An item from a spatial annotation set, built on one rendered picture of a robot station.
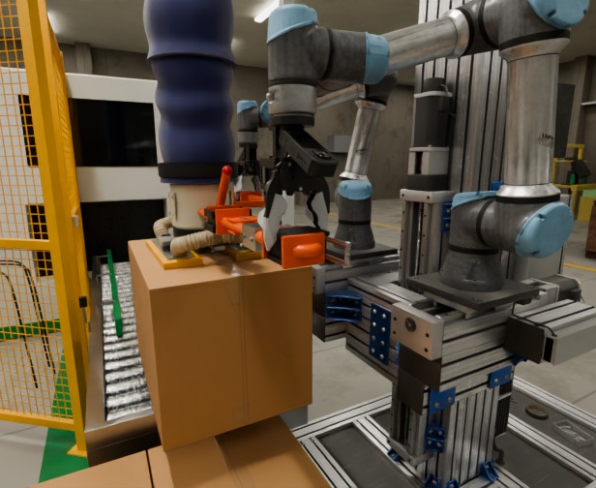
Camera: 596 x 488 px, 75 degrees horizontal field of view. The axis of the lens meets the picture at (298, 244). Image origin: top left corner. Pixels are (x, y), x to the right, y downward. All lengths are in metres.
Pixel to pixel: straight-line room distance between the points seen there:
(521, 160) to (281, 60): 0.51
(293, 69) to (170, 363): 0.67
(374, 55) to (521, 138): 0.36
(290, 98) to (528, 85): 0.47
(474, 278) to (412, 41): 0.54
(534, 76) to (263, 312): 0.75
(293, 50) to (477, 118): 0.71
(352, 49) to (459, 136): 0.66
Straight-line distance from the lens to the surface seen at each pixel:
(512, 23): 0.90
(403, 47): 0.86
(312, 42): 0.64
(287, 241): 0.58
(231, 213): 0.91
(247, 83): 11.91
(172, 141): 1.10
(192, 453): 1.26
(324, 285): 1.30
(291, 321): 1.02
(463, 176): 1.23
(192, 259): 1.03
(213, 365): 0.98
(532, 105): 0.88
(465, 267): 1.00
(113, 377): 1.69
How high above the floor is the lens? 1.34
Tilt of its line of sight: 12 degrees down
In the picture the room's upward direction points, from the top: straight up
